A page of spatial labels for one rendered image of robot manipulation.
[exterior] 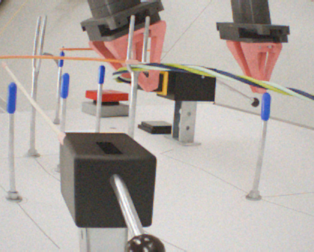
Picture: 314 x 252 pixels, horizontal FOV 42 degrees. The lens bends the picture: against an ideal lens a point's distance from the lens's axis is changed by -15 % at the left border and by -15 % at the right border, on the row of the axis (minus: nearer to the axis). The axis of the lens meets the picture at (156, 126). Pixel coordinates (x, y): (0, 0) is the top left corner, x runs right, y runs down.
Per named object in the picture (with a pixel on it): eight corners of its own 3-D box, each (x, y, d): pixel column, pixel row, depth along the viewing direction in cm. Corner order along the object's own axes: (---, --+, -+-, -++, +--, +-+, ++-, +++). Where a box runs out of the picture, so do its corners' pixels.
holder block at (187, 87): (214, 102, 55) (216, 68, 55) (174, 101, 53) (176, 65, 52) (195, 96, 59) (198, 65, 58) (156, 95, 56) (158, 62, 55)
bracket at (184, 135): (201, 145, 55) (204, 102, 54) (183, 145, 54) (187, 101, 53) (180, 136, 59) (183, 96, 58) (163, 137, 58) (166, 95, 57)
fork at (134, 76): (134, 158, 47) (145, 16, 44) (142, 163, 45) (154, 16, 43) (115, 160, 46) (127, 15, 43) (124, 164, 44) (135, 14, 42)
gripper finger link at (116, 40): (133, 106, 48) (104, 25, 45) (108, 97, 54) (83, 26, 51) (188, 79, 50) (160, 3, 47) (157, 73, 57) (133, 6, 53)
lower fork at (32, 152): (22, 154, 44) (31, 16, 41) (36, 152, 45) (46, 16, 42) (28, 158, 42) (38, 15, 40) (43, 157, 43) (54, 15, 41)
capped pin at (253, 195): (243, 199, 36) (256, 91, 34) (247, 194, 37) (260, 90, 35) (259, 202, 35) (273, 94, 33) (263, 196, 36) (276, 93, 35)
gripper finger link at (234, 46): (260, 100, 56) (254, 28, 54) (228, 92, 62) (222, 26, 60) (294, 94, 59) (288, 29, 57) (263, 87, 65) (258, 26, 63)
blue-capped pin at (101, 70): (105, 142, 52) (111, 65, 51) (93, 143, 52) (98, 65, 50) (100, 139, 54) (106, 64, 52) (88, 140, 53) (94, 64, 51)
